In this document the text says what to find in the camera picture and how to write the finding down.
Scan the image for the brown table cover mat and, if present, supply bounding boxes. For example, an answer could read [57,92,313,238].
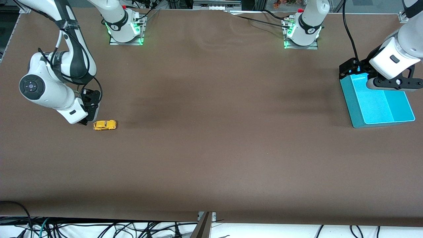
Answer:
[0,7,423,228]

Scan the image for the orange background items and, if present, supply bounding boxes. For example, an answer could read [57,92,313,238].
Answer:
[273,0,298,9]

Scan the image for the yellow toy beetle car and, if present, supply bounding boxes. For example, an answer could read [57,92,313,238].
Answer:
[93,120,117,131]

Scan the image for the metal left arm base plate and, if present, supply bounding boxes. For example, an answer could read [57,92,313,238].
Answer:
[284,39,319,50]

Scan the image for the teal floor cable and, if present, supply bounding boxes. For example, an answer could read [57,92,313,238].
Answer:
[39,218,50,238]

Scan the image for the teal plastic bin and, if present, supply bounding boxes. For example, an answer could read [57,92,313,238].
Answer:
[339,70,416,129]

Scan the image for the black left camera mount bracket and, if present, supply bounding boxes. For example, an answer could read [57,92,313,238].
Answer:
[375,65,423,92]

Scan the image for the short black table cable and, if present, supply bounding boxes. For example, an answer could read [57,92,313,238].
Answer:
[263,9,293,22]

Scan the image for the black floor cable bundle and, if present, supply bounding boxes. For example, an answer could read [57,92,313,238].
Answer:
[50,221,199,238]

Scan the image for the long black table cable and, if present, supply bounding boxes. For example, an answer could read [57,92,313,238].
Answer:
[228,11,291,30]

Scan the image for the looped black floor cable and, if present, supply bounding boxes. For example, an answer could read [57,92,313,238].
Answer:
[0,200,32,238]

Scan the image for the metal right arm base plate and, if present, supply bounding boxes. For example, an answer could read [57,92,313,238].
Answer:
[109,33,145,46]

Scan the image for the metal table leg profile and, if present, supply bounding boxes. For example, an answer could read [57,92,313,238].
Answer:
[190,212,213,238]

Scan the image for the black right base cables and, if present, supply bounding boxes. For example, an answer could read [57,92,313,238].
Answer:
[132,2,162,21]

